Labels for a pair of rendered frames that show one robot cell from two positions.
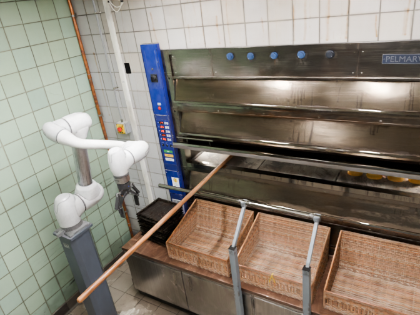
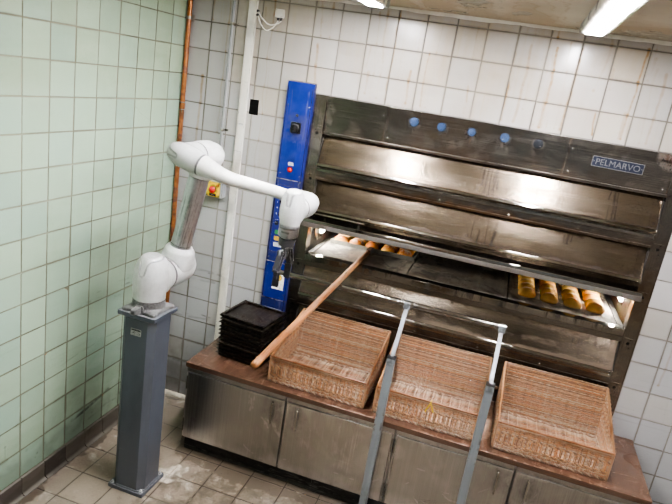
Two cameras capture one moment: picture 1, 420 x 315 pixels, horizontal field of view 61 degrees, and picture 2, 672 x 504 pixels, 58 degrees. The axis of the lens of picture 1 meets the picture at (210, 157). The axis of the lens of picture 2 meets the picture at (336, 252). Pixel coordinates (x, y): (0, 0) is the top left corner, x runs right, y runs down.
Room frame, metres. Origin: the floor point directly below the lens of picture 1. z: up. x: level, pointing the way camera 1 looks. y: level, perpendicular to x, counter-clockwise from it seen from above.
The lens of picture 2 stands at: (-0.61, 1.14, 2.22)
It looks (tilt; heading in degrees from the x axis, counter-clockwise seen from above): 16 degrees down; 341
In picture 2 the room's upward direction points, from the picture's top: 9 degrees clockwise
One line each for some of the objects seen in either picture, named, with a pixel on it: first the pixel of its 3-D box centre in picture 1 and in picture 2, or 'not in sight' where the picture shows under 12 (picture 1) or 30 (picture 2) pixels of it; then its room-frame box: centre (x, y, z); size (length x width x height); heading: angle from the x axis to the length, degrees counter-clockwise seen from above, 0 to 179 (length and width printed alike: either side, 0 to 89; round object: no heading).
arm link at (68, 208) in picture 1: (67, 208); (152, 275); (2.22, 1.07, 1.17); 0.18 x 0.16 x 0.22; 144
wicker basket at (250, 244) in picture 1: (282, 253); (434, 383); (1.96, -0.42, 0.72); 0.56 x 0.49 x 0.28; 57
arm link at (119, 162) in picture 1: (119, 159); (293, 206); (1.86, 0.52, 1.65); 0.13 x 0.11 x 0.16; 143
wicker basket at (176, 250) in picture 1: (210, 234); (331, 354); (2.29, 0.07, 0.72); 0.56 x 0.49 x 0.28; 56
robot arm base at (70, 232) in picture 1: (69, 226); (146, 304); (2.20, 1.09, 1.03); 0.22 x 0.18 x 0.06; 146
